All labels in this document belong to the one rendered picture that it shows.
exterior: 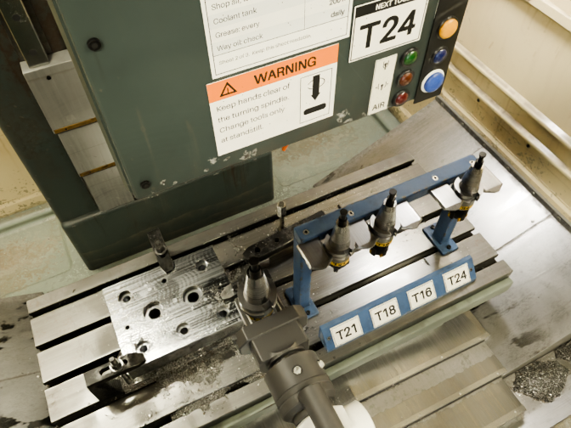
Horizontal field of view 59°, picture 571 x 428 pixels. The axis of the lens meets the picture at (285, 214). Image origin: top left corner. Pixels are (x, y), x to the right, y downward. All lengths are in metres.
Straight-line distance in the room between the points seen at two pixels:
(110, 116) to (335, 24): 0.25
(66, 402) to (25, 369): 0.38
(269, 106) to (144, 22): 0.18
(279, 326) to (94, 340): 0.68
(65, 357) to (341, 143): 1.32
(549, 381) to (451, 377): 0.30
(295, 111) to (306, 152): 1.47
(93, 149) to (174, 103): 0.88
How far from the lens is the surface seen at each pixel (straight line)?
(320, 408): 0.72
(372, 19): 0.59
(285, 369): 0.76
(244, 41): 0.52
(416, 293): 1.33
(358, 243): 1.05
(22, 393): 1.66
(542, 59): 1.59
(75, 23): 0.47
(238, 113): 0.57
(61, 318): 1.44
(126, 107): 0.52
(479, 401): 1.53
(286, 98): 0.59
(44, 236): 2.03
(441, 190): 1.17
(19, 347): 1.73
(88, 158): 1.42
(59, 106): 1.30
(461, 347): 1.53
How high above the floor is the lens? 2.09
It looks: 53 degrees down
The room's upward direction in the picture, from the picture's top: 1 degrees counter-clockwise
